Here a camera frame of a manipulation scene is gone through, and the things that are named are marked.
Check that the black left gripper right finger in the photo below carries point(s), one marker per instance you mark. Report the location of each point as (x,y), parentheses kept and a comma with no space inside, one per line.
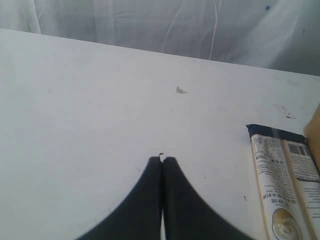
(186,215)

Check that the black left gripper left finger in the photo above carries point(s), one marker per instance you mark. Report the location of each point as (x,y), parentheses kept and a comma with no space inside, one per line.
(139,215)

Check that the brown paper bag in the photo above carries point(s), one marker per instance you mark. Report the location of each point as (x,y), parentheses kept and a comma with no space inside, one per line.
(312,134)

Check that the long pasta package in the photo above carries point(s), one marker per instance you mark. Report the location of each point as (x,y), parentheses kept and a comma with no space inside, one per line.
(288,182)

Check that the small paper scrap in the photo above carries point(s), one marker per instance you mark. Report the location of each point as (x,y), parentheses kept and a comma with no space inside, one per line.
(180,91)

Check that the white backdrop curtain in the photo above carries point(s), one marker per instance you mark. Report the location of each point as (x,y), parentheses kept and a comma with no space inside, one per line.
(276,34)

